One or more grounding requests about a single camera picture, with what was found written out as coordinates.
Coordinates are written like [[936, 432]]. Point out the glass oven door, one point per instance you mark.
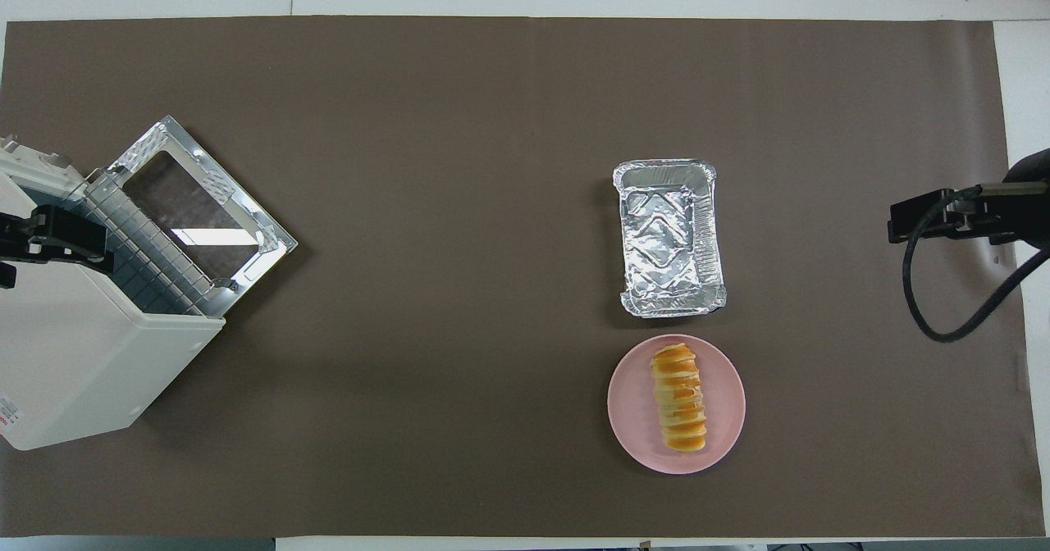
[[189, 198]]

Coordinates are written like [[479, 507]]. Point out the sliced orange bread loaf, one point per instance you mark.
[[679, 399]]

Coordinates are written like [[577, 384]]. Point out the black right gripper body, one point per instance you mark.
[[1035, 202]]

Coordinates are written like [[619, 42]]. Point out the white toaster oven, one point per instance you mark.
[[74, 354]]

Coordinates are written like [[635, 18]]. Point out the pink round plate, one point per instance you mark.
[[726, 403]]

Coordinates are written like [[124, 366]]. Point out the aluminium foil tray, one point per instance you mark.
[[668, 243]]

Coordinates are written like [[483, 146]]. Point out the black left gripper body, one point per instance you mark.
[[16, 235]]

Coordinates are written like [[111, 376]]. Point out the brown table mat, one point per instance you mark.
[[459, 207]]

